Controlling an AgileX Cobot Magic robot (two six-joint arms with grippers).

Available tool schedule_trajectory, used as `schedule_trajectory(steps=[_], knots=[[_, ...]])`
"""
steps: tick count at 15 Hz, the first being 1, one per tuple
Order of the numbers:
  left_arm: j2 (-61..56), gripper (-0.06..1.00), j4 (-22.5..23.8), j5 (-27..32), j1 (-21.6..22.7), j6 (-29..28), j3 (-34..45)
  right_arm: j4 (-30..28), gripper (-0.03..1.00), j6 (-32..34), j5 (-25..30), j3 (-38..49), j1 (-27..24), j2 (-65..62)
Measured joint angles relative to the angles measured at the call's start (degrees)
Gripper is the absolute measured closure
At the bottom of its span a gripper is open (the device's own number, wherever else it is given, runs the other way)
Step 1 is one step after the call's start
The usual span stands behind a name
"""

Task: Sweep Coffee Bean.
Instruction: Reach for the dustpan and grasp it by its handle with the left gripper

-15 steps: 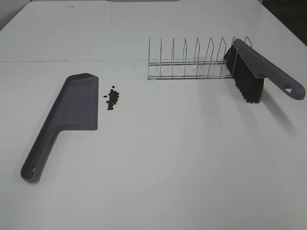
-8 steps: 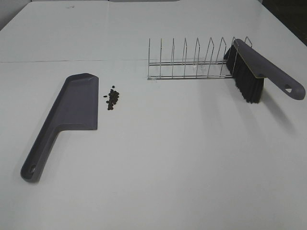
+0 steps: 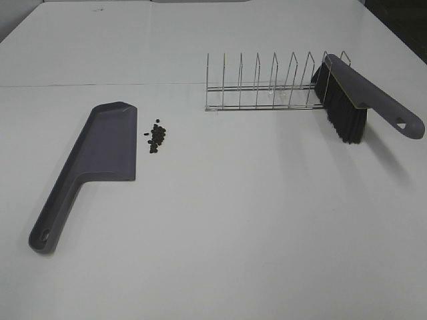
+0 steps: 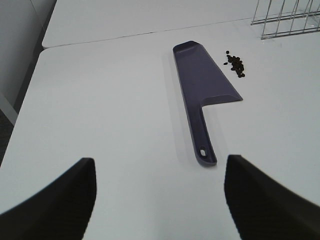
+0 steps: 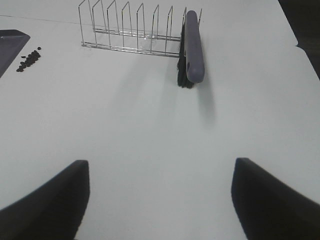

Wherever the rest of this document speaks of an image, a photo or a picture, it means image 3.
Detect pile of coffee beans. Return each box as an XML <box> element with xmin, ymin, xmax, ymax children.
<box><xmin>143</xmin><ymin>119</ymin><xmax>166</xmax><ymax>154</ymax></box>

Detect purple plastic dustpan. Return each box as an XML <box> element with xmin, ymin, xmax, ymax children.
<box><xmin>28</xmin><ymin>101</ymin><xmax>137</xmax><ymax>254</ymax></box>

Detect purple hand brush black bristles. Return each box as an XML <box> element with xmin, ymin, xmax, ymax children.
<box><xmin>312</xmin><ymin>54</ymin><xmax>425</xmax><ymax>144</ymax></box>

